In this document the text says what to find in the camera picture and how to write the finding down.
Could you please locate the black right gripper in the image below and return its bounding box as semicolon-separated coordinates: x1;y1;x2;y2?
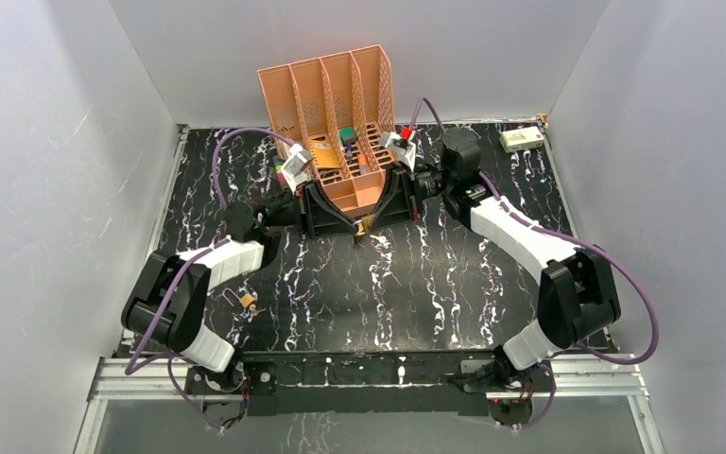
363;162;454;233

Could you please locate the large brass padlock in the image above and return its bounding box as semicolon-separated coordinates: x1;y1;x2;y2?
353;219;367;247

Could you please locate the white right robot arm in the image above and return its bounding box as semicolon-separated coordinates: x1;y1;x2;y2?
370;127;621;392

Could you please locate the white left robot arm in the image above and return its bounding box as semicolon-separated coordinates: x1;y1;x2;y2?
121;182;357;393

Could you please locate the yellow envelope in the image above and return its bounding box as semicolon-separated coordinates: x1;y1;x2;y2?
310;139;342;170

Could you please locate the green teal box in organizer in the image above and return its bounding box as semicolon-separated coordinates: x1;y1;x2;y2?
338;127;358;147

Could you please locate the orange plastic file organizer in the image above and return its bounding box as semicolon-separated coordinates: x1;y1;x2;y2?
257;44;397;219

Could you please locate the white green small box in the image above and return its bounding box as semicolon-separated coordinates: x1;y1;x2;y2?
500;126;545;153

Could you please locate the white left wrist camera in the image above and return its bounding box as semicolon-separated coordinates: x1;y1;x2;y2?
281;144;314;193

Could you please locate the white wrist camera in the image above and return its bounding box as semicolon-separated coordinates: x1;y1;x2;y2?
281;144;314;193
380;127;417;171

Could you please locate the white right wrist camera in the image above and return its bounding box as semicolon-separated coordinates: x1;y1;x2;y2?
380;127;417;171

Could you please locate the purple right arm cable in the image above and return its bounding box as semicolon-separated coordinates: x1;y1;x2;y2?
409;96;661;433

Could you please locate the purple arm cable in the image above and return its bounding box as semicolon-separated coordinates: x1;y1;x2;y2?
125;127;302;433
409;96;661;433

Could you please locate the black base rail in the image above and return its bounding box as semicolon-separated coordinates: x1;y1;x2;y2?
185;349;551;416

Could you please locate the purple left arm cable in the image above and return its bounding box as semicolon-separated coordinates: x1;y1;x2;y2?
125;127;302;433

